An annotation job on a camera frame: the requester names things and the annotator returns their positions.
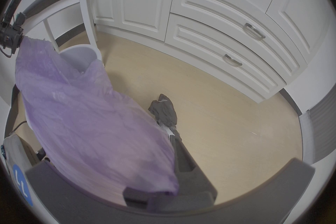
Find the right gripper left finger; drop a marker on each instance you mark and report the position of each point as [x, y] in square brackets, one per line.
[133, 195]

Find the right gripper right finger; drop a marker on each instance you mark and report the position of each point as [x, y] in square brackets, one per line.
[199, 186]

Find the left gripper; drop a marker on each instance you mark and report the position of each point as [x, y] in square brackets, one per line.
[11, 36]

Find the white printed paper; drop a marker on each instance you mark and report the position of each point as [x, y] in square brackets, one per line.
[168, 130]

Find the black plastic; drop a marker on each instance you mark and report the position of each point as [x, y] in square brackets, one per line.
[165, 112]

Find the purple plastic bag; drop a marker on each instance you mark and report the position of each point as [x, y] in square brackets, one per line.
[91, 125]

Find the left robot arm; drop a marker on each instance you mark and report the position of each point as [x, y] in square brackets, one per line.
[13, 7]

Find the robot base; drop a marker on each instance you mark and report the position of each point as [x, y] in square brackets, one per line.
[18, 149]

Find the white trash bin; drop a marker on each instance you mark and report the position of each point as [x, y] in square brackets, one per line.
[78, 57]

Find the grey curtain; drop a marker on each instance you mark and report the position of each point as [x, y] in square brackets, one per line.
[320, 128]

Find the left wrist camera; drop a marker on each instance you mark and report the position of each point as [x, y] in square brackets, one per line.
[20, 18]

